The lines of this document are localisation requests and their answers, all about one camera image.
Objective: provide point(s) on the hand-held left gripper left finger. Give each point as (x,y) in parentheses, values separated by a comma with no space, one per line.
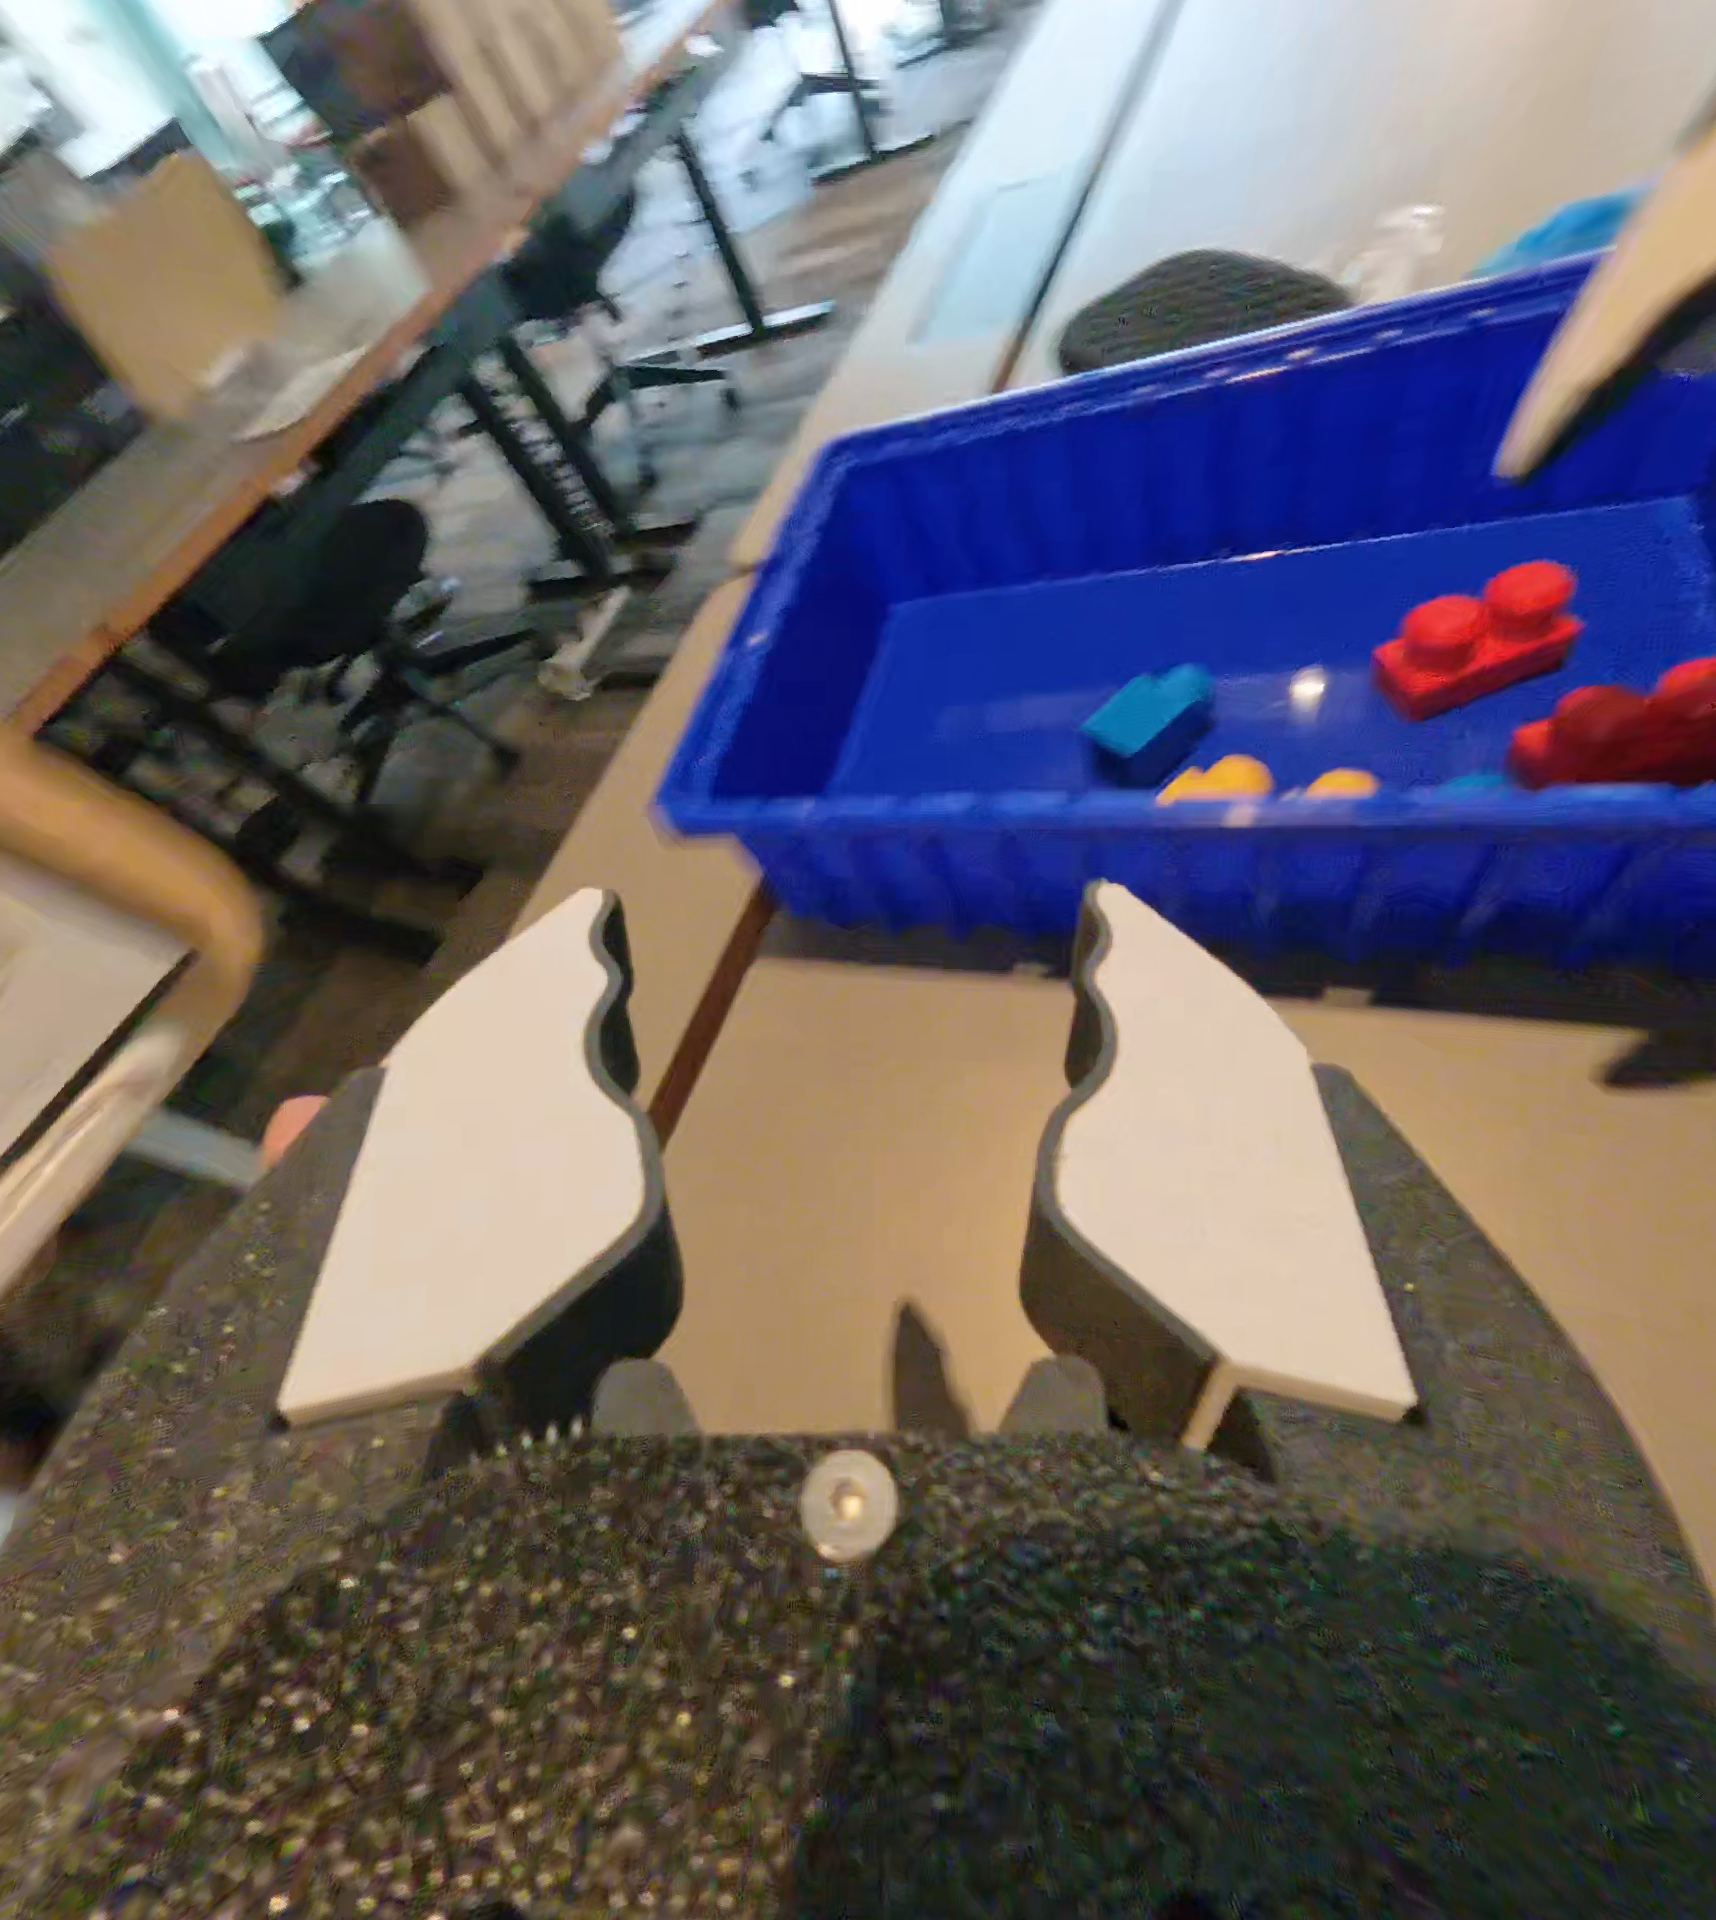
(485,1169)

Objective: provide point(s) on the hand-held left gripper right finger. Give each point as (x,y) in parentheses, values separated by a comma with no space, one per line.
(1219,1186)

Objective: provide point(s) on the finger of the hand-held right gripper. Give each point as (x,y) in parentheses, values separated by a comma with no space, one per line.
(1653,254)

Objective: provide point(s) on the pile of mega blocks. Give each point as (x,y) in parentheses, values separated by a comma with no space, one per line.
(1474,647)

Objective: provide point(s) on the blue plastic bin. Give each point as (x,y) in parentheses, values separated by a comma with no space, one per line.
(1248,436)

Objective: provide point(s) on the person's left hand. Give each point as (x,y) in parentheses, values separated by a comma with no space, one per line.
(298,1128)

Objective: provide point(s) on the blue cloth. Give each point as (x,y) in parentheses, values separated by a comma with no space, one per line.
(1578,226)

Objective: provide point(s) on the clear plastic bag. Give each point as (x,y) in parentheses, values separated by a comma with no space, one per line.
(1397,248)

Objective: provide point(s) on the instruction sheet on white stand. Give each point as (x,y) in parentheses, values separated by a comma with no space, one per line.
(33,1050)

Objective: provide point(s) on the black mesh office chair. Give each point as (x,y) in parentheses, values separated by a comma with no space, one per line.
(1188,308)

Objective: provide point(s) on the long wooden desk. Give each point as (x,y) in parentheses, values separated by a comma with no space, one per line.
(124,540)

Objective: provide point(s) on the single cardboard box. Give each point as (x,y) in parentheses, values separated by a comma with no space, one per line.
(167,286)

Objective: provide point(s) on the row of cardboard boxes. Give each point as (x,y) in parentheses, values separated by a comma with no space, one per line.
(498,90)

